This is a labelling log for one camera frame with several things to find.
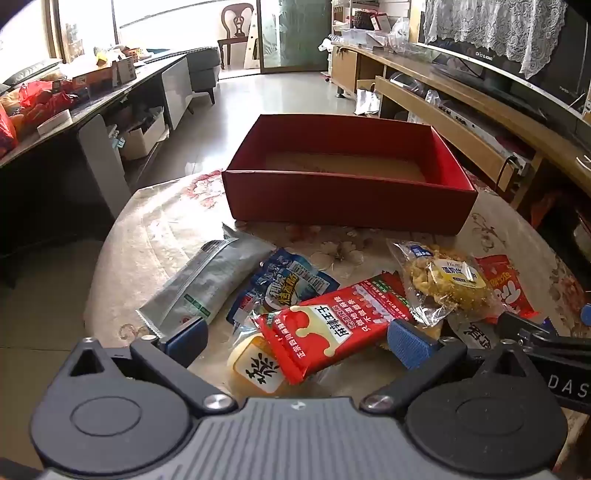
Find red plastic bag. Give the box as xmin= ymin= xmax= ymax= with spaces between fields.
xmin=18 ymin=80 xmax=75 ymax=121

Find blue snack packet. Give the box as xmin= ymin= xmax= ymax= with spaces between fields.
xmin=226 ymin=248 xmax=341 ymax=333

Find grey sofa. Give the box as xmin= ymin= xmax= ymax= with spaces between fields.
xmin=187 ymin=46 xmax=221 ymax=104

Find white packet with black characters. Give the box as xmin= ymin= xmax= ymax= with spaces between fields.
xmin=450 ymin=318 xmax=502 ymax=349

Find clear plastic bag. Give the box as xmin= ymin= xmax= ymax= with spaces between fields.
xmin=388 ymin=18 xmax=411 ymax=51

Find wooden television cabinet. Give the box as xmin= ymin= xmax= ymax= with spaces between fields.
xmin=330 ymin=41 xmax=591 ymax=217

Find red gummy candy packet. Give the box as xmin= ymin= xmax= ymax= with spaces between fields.
xmin=475 ymin=255 xmax=539 ymax=319

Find white lace cloth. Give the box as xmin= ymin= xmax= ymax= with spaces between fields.
xmin=424 ymin=0 xmax=568 ymax=77

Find black cable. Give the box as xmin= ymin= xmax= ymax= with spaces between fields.
xmin=496 ymin=154 xmax=520 ymax=192

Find round yellow steamed cake packet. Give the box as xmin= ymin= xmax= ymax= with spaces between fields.
xmin=227 ymin=323 xmax=333 ymax=398

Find clear packet of crispy cake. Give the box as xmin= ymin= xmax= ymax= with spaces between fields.
xmin=387 ymin=240 xmax=502 ymax=328

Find dark low cabinet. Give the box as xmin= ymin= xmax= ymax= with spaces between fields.
xmin=0 ymin=53 xmax=195 ymax=278

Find wooden chair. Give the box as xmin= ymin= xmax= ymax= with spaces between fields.
xmin=217 ymin=2 xmax=256 ymax=70

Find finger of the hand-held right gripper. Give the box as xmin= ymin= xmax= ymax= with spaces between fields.
xmin=496 ymin=312 xmax=561 ymax=352

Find orange cardboard box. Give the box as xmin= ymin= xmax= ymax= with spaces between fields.
xmin=58 ymin=64 xmax=116 ymax=93

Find silver foil bag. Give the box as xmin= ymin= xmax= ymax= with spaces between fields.
xmin=355 ymin=90 xmax=382 ymax=116

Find grey snack packet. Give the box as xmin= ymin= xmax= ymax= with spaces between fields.
xmin=136 ymin=223 xmax=277 ymax=335

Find glass sliding door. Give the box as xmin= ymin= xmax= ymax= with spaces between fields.
xmin=259 ymin=0 xmax=331 ymax=72

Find white cardboard box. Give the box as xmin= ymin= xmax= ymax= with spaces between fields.
xmin=117 ymin=113 xmax=169 ymax=160

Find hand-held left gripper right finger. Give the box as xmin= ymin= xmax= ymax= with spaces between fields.
xmin=359 ymin=319 xmax=539 ymax=414

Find long red snack packet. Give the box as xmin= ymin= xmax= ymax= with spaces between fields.
xmin=254 ymin=272 xmax=416 ymax=386

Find black television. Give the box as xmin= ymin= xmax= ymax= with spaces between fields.
xmin=416 ymin=9 xmax=591 ymax=144

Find red cardboard box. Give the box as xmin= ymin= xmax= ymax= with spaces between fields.
xmin=222 ymin=114 xmax=478 ymax=235

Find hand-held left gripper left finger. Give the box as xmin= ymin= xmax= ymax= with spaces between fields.
xmin=59 ymin=318 xmax=238 ymax=414

